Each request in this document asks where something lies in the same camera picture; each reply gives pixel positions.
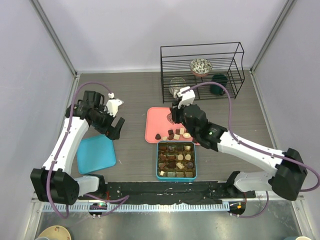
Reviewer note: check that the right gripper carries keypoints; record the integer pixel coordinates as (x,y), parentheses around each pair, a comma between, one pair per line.
(176,111)

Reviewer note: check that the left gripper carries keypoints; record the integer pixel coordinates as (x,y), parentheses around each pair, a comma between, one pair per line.
(111,132)

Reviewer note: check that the stainless steel tongs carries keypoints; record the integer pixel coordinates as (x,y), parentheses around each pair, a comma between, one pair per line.
(169,118)

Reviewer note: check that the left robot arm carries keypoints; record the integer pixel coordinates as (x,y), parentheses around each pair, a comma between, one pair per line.
(53,182)

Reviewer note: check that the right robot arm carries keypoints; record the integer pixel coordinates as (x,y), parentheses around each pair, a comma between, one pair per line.
(282,171)

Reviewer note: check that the gold plastic chocolate insert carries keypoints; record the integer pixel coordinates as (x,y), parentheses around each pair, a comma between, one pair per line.
(176,160)

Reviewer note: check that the blue chocolate tin box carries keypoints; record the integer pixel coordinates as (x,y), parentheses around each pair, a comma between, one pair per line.
(176,161)

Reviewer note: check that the pink tray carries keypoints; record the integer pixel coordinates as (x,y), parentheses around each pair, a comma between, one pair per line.
(157,126)

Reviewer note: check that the blue tin lid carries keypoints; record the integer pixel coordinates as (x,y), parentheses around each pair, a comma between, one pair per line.
(95,154)

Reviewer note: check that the striped ceramic cup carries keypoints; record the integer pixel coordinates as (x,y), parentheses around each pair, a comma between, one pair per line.
(175,85)

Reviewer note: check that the patterned ceramic bowl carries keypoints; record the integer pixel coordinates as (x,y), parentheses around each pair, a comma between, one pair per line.
(200,67)

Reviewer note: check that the beige plate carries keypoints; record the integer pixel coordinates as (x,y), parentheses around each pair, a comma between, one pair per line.
(55,232)

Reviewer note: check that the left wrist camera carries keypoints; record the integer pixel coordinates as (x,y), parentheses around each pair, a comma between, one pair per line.
(113,104)

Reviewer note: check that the black wire rack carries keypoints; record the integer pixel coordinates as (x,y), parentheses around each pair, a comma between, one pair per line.
(227,61)

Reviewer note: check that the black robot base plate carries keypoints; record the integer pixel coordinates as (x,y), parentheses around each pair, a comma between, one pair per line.
(169,193)

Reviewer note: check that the white cable duct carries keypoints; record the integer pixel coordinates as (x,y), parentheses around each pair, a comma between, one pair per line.
(130,208)

